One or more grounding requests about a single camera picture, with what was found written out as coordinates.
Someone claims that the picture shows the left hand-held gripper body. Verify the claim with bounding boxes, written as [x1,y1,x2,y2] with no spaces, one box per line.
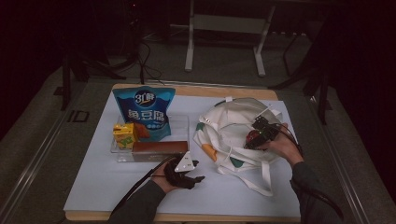
[163,150,197,190]

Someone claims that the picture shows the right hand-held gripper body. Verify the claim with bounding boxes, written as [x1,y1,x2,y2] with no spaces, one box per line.
[251,106,281,148]

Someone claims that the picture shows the red round can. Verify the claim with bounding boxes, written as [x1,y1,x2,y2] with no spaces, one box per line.
[245,130,262,148]

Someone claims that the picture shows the brown box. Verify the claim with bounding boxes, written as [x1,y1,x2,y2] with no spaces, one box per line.
[131,140,190,162]

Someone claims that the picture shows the white tote bag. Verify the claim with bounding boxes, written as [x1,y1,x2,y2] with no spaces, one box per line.
[192,96,289,197]

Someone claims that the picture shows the clear plastic box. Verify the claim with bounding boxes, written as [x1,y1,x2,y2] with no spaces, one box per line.
[110,114,191,163]

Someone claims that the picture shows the yellow drink carton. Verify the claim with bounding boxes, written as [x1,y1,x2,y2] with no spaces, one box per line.
[112,121,139,149]

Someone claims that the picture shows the blue snack bag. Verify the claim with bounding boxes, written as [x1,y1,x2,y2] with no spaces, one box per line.
[111,86,177,143]

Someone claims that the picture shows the person's left hand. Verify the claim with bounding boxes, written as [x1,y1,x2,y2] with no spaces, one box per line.
[151,161,185,194]

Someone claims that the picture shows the person's right hand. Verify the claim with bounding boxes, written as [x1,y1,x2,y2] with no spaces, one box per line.
[258,122,304,167]

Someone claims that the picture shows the white table mat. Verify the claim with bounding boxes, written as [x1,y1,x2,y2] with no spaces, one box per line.
[64,91,302,218]

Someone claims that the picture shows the black metal stand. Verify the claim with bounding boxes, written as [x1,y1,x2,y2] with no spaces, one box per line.
[269,18,333,125]

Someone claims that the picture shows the white metal stand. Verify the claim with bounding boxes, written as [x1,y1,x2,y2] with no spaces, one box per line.
[184,0,276,77]

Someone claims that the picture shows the black tripod stand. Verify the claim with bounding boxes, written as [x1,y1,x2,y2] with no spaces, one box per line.
[60,52,127,111]

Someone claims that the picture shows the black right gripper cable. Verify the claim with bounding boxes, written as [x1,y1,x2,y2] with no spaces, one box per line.
[274,124,345,222]

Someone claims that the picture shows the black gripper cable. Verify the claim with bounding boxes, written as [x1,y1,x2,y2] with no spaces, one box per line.
[111,155,177,216]
[274,124,345,222]

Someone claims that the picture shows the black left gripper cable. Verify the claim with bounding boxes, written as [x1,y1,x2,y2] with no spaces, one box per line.
[111,155,177,216]

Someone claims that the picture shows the black floor cables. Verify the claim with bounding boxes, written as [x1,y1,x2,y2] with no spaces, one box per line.
[136,40,164,86]

